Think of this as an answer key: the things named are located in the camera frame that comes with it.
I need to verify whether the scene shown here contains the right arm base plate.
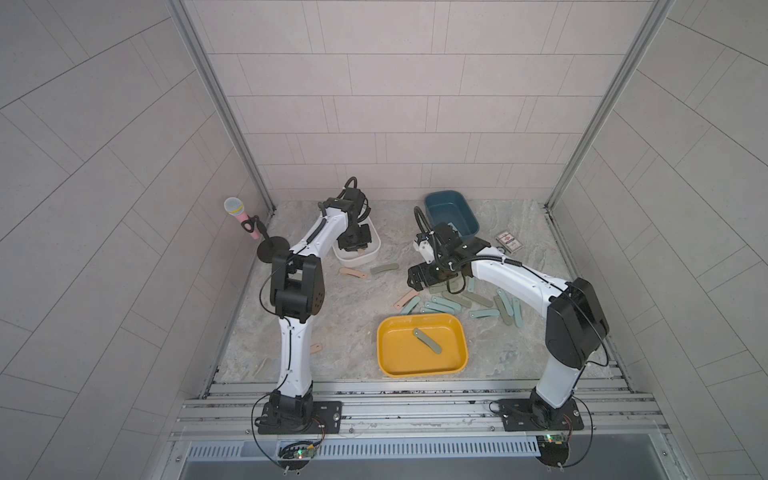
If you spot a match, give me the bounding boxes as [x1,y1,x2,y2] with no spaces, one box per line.
[489,398,584,432]

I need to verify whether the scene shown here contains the black microphone stand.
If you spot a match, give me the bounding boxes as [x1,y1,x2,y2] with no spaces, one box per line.
[242,215,290,264]

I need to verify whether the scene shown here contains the dark teal storage box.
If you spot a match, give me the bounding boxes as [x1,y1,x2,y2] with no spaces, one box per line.
[424,190,479,240]

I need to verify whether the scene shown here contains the mint folding knife centre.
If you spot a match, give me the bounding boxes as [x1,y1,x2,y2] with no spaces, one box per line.
[400,296,421,315]

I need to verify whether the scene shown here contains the pink toy microphone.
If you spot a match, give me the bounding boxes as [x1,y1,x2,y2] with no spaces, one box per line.
[223,197,261,240]

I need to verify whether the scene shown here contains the yellow storage box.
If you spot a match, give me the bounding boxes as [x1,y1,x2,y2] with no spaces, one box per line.
[377,313,469,378]

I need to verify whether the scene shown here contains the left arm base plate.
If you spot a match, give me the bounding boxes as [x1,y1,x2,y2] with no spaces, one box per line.
[254,401,343,435]

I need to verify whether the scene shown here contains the pink folding knife near box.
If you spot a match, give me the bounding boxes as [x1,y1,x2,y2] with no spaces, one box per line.
[339,267,368,279]

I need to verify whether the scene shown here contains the olive green folding knife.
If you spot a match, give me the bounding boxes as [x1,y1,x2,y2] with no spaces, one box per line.
[369,263,400,275]

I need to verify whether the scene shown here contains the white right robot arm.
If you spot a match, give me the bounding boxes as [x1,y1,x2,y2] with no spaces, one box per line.
[407,218,609,411]

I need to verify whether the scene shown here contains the mint folding knife lower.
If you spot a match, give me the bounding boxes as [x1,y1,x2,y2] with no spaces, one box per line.
[422,302,462,315]

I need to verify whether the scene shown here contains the pink folding knife centre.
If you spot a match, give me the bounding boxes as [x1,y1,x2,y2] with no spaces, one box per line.
[394,289,419,309]

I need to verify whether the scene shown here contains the mint folding knife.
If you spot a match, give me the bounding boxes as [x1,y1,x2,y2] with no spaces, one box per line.
[400,296,421,315]
[422,302,462,315]

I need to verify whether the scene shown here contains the white storage box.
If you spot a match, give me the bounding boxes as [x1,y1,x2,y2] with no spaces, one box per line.
[332,218,381,269]

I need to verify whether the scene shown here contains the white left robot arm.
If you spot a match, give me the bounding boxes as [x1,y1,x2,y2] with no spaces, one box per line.
[267,176,372,399]

